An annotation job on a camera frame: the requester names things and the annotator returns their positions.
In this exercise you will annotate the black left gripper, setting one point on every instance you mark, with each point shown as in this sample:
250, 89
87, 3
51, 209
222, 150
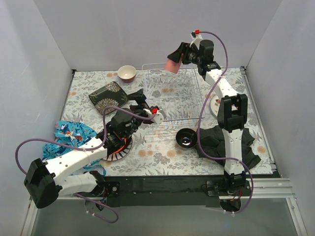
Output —
139, 103

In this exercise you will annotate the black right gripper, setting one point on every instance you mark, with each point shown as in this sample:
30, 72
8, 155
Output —
185, 55

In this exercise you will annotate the pink plastic cup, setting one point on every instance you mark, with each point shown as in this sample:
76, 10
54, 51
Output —
172, 66

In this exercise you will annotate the red floral bowl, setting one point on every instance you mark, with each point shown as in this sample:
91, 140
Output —
127, 73

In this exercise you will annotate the black floral square plate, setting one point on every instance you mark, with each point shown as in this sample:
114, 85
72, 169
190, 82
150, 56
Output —
109, 95

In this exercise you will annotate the beige bowl black inside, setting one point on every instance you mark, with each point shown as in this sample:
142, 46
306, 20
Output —
186, 138

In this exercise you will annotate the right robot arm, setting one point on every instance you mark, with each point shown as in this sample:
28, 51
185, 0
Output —
232, 113

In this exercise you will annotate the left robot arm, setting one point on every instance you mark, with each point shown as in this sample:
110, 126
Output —
45, 181

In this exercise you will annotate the orange round plate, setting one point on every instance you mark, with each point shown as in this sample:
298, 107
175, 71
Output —
122, 147

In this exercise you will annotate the striped white round plate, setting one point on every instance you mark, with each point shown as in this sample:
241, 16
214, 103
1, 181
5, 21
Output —
112, 146

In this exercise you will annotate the strawberry pattern white plate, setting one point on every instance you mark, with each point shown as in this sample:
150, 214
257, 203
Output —
214, 105

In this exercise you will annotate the blue patterned cloth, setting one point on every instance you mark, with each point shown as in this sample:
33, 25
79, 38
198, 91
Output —
72, 134

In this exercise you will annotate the black base bar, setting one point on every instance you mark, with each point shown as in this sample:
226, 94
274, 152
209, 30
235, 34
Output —
207, 191

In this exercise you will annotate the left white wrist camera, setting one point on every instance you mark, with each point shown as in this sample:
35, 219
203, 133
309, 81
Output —
155, 114

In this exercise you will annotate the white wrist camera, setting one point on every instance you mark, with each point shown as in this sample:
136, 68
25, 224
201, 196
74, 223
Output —
155, 114
196, 38

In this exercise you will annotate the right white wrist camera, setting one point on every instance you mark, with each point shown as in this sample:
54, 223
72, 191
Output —
196, 38

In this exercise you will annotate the white wire dish rack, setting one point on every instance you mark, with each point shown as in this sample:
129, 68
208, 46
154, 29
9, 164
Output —
178, 95

